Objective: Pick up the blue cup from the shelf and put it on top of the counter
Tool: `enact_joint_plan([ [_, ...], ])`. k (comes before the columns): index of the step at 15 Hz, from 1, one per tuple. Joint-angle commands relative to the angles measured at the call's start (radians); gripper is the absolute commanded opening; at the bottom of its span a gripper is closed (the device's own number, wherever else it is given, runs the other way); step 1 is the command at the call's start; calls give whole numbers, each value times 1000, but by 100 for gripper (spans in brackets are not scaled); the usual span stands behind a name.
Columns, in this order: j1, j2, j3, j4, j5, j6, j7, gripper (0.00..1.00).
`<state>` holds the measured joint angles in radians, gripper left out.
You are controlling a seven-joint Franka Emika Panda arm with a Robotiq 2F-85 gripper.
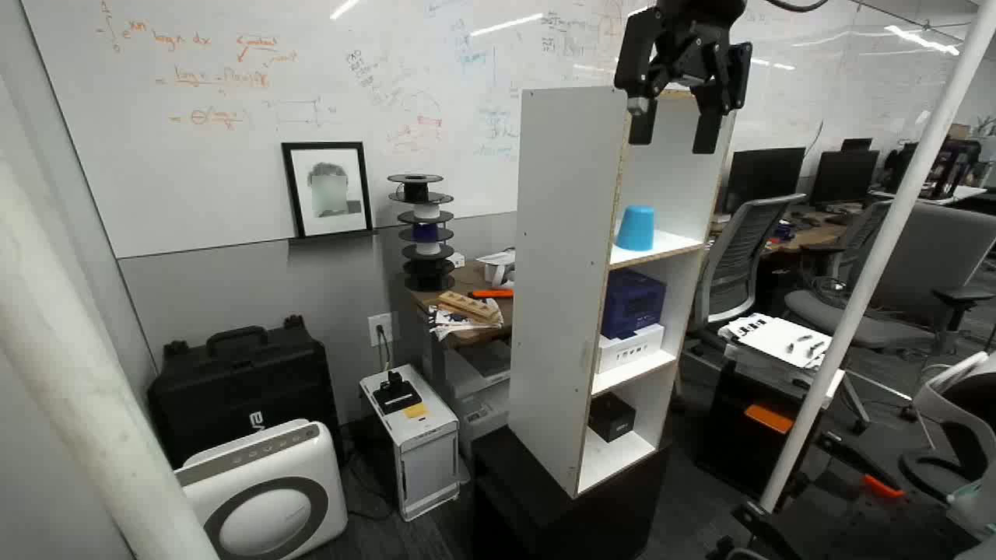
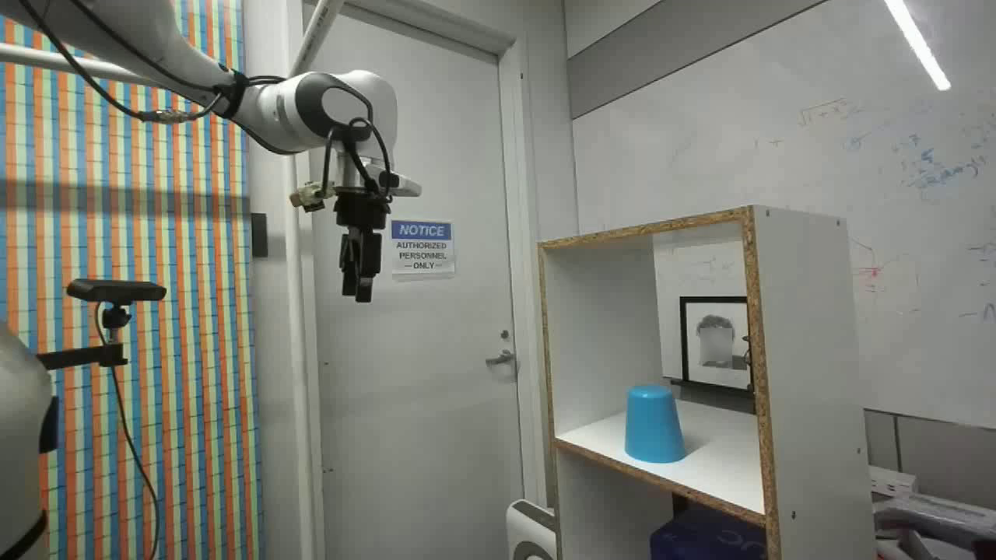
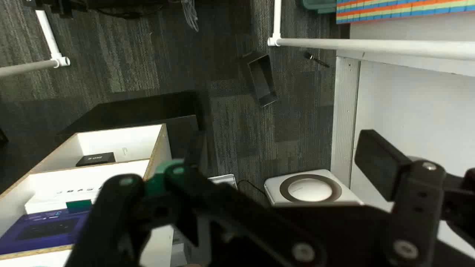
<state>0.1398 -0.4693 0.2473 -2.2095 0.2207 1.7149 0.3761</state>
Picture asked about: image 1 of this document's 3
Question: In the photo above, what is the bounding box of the white diagonal pole right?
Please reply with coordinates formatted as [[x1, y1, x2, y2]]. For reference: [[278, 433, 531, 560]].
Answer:
[[759, 0, 996, 513]]

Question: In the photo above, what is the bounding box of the cluttered brown desk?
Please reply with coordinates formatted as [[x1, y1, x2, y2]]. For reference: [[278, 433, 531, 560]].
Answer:
[[402, 257, 513, 442]]

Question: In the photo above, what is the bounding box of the black computer monitor left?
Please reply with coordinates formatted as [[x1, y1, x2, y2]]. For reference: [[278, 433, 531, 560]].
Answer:
[[724, 147, 807, 214]]

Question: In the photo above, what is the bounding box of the small black box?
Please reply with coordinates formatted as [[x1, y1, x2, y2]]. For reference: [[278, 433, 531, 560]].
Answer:
[[588, 393, 636, 442]]

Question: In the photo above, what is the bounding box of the white computer tower case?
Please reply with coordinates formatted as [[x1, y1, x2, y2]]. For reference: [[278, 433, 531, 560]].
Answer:
[[361, 364, 462, 524]]

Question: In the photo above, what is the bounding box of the blue plastic cup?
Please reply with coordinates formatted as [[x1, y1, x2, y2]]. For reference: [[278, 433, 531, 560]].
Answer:
[[616, 206, 656, 253]]

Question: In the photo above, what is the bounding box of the black computer monitor right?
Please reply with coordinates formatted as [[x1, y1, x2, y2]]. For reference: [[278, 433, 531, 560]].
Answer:
[[810, 149, 878, 206]]

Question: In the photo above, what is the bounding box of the white whiteboard with writing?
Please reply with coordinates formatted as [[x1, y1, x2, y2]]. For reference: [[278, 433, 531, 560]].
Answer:
[[20, 0, 982, 257]]

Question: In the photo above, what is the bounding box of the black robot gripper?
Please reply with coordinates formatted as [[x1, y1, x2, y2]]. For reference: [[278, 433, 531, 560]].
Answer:
[[614, 0, 752, 155]]

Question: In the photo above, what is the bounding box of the white diagonal pole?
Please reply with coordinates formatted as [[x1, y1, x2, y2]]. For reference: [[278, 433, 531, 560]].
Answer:
[[759, 0, 996, 513], [0, 167, 219, 560]]

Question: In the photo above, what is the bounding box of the orange black tool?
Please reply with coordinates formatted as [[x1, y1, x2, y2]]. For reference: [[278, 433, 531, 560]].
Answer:
[[745, 404, 904, 501]]

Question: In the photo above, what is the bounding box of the white diagonal pole left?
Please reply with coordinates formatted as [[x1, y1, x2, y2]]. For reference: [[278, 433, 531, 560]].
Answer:
[[0, 167, 219, 560]]

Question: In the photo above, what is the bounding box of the black computer monitor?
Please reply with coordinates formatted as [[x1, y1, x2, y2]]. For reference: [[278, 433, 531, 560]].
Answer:
[[724, 147, 807, 214], [810, 149, 878, 206]]

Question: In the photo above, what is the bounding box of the black device on tower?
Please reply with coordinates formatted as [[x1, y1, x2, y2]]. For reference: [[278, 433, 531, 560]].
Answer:
[[374, 369, 420, 413]]

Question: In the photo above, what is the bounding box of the white round air purifier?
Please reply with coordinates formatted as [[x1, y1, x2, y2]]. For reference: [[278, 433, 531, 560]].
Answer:
[[175, 420, 350, 560]]

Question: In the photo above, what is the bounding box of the white wall power outlet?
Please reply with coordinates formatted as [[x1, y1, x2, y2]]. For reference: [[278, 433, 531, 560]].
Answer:
[[368, 312, 395, 346]]

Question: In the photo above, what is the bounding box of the stack of filament spools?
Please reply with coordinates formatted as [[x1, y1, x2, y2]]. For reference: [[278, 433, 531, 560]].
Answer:
[[392, 174, 453, 293]]

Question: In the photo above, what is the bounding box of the white wooden shelf unit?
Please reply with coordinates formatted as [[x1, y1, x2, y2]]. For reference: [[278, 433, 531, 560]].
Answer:
[[508, 86, 728, 499]]

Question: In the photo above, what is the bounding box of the black cabinet under shelf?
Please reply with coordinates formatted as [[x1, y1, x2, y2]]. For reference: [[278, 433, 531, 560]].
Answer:
[[471, 430, 670, 560]]

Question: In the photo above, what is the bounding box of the grey mesh office chair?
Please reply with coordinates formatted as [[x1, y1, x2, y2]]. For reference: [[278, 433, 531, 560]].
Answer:
[[694, 193, 803, 340]]

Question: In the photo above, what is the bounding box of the white panel with holes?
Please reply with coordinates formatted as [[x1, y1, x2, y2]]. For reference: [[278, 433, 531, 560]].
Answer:
[[718, 314, 831, 369]]

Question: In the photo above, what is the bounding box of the dark blue box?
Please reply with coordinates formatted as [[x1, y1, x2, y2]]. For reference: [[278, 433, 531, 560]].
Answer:
[[601, 271, 666, 340]]

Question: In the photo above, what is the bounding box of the framed portrait picture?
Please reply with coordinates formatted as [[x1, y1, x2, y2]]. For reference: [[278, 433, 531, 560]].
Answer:
[[281, 140, 369, 238]]

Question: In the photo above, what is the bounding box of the white flat box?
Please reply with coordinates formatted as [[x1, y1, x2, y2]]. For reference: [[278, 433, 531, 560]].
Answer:
[[596, 322, 666, 369]]

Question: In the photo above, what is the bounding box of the black hard carrying case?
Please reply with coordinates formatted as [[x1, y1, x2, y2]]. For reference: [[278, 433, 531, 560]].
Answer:
[[146, 314, 340, 468]]

